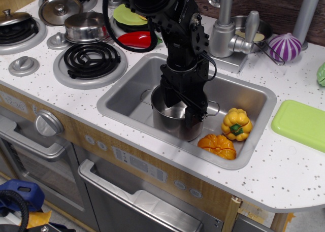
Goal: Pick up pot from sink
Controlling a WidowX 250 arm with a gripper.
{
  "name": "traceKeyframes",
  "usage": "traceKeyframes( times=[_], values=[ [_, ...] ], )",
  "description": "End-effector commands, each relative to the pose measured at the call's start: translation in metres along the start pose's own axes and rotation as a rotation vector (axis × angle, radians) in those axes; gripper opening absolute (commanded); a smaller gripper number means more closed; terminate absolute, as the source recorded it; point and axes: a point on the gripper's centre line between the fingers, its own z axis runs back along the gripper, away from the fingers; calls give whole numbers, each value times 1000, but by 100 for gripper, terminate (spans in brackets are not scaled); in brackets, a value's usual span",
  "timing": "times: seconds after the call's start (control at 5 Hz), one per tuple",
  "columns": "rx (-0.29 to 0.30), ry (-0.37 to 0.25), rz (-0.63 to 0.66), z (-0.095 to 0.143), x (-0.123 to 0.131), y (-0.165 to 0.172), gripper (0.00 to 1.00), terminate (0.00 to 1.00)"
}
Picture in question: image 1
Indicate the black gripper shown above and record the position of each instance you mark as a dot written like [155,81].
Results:
[188,87]

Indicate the steel pot with wire handles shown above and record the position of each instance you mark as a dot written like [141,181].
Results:
[169,120]

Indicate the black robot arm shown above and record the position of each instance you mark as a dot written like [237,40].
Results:
[186,70]

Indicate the upside-down steel pot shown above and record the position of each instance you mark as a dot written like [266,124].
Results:
[87,27]

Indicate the orange toy bell pepper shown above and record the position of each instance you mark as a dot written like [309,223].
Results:
[218,145]

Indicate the yellow toy bell pepper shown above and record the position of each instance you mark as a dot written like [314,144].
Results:
[236,125]

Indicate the silver toy faucet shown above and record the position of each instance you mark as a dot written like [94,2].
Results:
[228,50]

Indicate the red toy chili pepper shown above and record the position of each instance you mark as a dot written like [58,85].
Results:
[138,39]

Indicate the front black coil burner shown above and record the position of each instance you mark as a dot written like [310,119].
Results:
[89,66]

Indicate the green plastic plate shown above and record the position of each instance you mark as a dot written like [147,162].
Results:
[124,15]

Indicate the steel pan behind faucet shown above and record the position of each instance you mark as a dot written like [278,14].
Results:
[261,40]

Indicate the toy dishwasher door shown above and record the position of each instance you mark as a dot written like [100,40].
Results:
[124,202]

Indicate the purple striped toy onion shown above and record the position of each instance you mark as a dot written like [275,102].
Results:
[285,47]

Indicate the green plastic cutting board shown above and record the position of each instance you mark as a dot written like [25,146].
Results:
[301,123]

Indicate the silver stove knob back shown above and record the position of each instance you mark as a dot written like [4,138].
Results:
[112,4]

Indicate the silver stove knob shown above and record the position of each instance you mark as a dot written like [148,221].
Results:
[23,66]
[112,4]
[58,42]

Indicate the silver oven dial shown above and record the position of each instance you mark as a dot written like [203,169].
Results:
[47,124]

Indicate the silver stove knob middle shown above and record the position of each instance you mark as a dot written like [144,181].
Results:
[58,42]

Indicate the green toy vegetable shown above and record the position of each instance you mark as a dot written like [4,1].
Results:
[320,75]

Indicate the toy oven door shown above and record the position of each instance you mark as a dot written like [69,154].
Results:
[50,162]

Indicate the steel lid with knob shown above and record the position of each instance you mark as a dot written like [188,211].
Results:
[54,12]

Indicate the silver stove knob front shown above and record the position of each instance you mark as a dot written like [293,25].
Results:
[23,66]

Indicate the blue clamp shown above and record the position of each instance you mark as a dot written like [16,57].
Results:
[29,192]

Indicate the left black coil burner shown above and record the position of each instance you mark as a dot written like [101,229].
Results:
[22,36]

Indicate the steel lid on left burner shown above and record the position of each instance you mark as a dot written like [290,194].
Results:
[9,18]

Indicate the grey post right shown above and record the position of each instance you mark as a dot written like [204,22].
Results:
[303,21]

